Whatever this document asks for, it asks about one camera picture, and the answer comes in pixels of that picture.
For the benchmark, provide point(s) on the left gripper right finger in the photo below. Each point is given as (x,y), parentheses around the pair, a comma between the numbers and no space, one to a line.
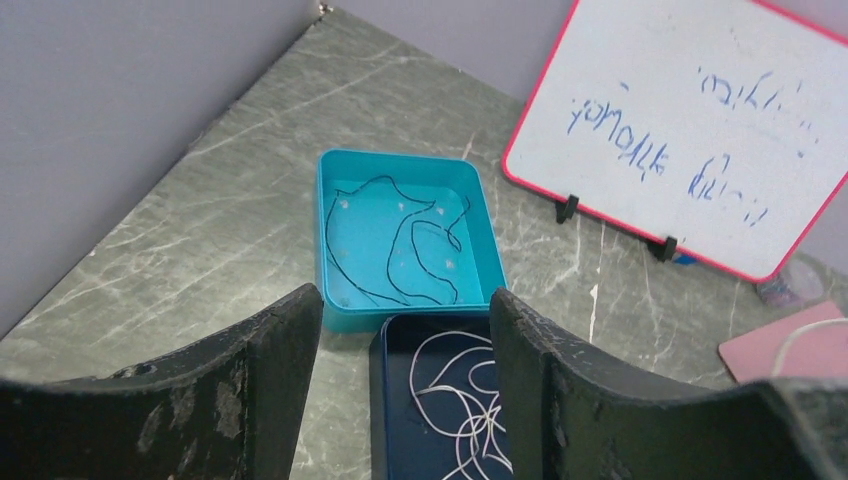
(573,411)

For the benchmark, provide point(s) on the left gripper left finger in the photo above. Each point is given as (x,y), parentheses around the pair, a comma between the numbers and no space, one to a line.
(228,406)

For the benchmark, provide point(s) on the dark blue square tray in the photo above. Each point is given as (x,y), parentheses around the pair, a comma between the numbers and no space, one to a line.
(435,407)

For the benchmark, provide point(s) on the teal square tray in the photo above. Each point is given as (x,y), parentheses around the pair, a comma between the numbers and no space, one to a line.
(398,234)

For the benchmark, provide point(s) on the pink clipboard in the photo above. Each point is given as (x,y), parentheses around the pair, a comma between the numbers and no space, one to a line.
(810,343)

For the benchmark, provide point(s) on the clear jar of paperclips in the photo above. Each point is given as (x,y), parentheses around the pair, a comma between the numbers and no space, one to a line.
(798,282)

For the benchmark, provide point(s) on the red-framed whiteboard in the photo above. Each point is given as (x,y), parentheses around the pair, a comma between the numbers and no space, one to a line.
(717,126)

